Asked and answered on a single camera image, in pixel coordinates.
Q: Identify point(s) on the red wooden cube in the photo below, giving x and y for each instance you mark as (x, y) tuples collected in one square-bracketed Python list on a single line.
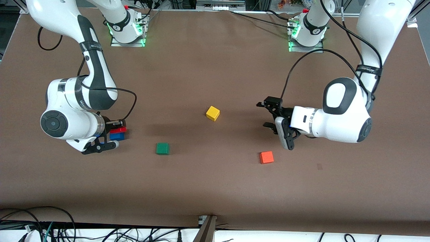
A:
[(121, 129)]

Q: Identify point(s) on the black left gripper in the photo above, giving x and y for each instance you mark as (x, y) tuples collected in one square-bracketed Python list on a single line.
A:
[(284, 113)]

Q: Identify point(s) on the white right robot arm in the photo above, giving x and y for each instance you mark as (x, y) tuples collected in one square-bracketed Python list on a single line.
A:
[(79, 124)]

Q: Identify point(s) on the yellow wooden cube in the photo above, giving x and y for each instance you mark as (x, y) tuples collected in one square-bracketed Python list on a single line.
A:
[(212, 113)]

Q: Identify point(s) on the green wooden cube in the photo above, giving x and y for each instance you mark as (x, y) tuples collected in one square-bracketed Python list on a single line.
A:
[(162, 149)]

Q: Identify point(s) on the blue wooden cube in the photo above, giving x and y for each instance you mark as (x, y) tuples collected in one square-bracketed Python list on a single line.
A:
[(117, 136)]

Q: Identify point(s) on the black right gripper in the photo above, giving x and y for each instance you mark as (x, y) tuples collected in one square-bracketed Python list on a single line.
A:
[(107, 123)]

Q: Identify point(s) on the metal table corner bracket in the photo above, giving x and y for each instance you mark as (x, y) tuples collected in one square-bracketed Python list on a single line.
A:
[(412, 21), (23, 10)]

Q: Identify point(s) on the orange wooden cube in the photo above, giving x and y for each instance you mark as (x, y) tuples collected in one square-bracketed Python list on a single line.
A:
[(266, 157)]

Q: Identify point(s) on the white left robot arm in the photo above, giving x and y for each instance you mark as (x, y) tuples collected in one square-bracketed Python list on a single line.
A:
[(342, 124)]

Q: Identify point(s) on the white power strip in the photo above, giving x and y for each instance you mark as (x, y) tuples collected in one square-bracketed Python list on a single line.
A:
[(220, 5)]

